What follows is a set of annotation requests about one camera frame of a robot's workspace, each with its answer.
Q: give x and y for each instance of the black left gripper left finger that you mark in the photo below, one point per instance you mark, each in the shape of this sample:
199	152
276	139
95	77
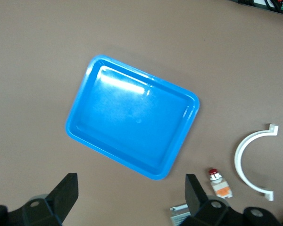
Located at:
61	200

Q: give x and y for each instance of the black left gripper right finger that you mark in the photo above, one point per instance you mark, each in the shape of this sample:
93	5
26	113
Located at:
198	202

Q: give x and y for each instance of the metal mesh power supply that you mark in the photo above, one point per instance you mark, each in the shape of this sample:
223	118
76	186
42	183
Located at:
179	217

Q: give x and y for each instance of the orange white red indicator lamp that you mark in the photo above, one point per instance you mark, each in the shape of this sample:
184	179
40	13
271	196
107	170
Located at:
220	188

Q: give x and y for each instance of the large white curved clip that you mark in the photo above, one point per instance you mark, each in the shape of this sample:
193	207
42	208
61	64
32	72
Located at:
237	160

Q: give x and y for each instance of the blue plastic tray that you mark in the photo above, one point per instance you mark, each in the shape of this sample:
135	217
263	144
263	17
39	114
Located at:
132	122

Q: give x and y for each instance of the brown table cover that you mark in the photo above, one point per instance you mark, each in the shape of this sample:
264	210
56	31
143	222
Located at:
37	70

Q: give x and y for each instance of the dark equipment at edge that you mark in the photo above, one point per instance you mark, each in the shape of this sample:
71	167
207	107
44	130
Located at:
273	4

